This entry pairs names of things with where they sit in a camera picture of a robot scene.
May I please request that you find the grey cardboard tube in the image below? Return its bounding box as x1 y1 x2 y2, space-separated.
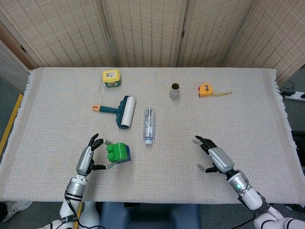
169 83 181 100

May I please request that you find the white power strip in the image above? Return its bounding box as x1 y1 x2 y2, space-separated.
285 91 305 102

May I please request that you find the teal handled lint roller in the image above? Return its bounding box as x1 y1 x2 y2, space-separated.
91 95 137 130

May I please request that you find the yellow tape measure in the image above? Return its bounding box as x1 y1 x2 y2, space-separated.
197 83 233 98

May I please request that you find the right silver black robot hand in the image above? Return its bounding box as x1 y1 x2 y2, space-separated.
192 135 235 175

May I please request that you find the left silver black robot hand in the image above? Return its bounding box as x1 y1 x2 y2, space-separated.
75 133 117 177

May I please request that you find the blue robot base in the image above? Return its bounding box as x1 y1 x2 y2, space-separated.
99 202 202 229

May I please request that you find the white sneaker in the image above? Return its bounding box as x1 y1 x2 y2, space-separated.
4 200 32 217

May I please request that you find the white robot column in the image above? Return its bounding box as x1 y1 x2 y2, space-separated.
78 201 100 229

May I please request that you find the black cable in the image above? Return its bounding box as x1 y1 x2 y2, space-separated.
282 81 296 94

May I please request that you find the clear plastic bottle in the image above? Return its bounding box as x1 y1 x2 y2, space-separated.
142 107 156 146

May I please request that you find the yellow lidded green container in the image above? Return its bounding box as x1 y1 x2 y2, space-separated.
102 69 122 88

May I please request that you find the beige woven table cloth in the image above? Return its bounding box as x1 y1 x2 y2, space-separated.
0 67 305 206

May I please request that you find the woven wooden folding screen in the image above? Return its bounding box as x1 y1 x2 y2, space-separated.
0 0 305 95

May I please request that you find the green toy brick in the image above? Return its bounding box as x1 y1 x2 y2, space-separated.
106 142 127 165

